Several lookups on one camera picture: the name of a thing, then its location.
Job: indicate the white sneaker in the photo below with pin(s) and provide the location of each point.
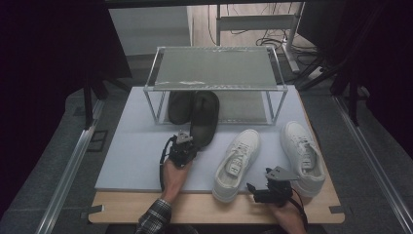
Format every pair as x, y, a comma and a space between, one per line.
240, 146
298, 139

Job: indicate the aluminium rail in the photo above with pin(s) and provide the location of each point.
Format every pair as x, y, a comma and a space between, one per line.
69, 169
373, 162

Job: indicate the black stand legs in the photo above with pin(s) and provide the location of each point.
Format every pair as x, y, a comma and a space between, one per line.
88, 104
352, 97

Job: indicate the person's right hand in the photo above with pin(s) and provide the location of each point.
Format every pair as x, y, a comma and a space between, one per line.
290, 219

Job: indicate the black tape piece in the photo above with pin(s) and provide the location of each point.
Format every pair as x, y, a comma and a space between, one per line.
92, 211
336, 209

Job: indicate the black curtain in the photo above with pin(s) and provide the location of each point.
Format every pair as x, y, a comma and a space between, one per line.
48, 65
383, 65

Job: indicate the metal shoe rack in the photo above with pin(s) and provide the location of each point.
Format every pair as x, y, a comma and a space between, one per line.
214, 66

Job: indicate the light grey board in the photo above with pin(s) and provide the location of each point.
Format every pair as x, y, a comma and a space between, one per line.
136, 162

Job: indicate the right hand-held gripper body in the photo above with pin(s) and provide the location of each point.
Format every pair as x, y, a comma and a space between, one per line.
279, 191

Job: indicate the grey panel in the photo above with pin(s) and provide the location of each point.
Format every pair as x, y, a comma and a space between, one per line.
149, 29

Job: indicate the black square floor frame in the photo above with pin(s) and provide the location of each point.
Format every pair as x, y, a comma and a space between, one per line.
97, 141

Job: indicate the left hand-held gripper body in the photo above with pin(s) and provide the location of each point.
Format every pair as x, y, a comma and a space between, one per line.
180, 152

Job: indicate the white desk frame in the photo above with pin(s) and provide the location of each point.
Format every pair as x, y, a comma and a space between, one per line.
256, 22

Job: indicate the person's left hand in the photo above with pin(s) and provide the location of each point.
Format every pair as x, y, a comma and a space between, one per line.
173, 182

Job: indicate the black slip-on shoe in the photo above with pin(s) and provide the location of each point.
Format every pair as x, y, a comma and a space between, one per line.
180, 107
204, 117

